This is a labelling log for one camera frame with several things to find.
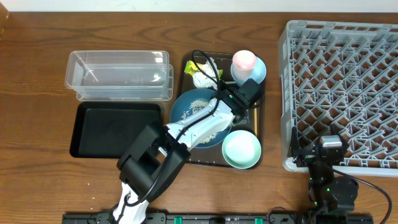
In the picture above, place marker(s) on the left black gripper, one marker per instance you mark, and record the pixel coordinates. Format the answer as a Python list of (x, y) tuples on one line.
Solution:
[(245, 112)]

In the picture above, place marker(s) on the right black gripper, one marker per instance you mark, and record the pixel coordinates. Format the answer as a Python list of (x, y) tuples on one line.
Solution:
[(306, 156)]

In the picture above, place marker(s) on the white rice pile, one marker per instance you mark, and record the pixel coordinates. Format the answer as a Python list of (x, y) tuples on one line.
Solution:
[(211, 140)]

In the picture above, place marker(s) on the dark blue plate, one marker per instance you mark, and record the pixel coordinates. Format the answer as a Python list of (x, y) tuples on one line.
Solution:
[(183, 101)]

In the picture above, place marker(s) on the mint green bowl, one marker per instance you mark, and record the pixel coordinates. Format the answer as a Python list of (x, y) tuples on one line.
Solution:
[(241, 149)]

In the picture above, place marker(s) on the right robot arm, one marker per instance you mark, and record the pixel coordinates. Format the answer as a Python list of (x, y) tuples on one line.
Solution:
[(333, 196)]

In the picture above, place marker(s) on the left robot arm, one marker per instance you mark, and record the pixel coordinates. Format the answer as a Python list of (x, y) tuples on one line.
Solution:
[(158, 154)]

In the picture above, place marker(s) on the grey dishwasher rack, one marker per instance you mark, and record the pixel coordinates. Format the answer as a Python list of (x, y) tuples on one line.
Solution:
[(344, 75)]

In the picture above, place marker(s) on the wooden chopstick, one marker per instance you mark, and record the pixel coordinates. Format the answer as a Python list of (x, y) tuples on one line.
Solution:
[(255, 121)]

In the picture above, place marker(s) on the dark brown serving tray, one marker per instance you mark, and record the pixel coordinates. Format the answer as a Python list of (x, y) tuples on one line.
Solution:
[(213, 156)]

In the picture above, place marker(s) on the light blue bowl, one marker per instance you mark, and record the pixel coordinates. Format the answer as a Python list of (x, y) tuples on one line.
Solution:
[(258, 73)]

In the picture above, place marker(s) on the pink plastic cup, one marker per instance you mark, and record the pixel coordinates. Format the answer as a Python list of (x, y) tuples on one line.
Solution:
[(243, 64)]

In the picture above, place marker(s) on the crumpled white tissue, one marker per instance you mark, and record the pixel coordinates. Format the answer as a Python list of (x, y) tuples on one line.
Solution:
[(206, 83)]

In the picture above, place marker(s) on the yellow green snack wrapper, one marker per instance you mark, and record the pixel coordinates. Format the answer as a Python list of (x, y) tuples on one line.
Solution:
[(190, 68)]

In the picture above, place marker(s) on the black plastic tray bin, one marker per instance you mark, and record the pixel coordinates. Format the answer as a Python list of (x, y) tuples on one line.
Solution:
[(106, 130)]

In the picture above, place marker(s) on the clear plastic bin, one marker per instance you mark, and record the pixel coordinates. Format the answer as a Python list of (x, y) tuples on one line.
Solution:
[(120, 75)]

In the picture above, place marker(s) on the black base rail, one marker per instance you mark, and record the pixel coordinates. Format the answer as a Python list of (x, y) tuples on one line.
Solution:
[(162, 218)]

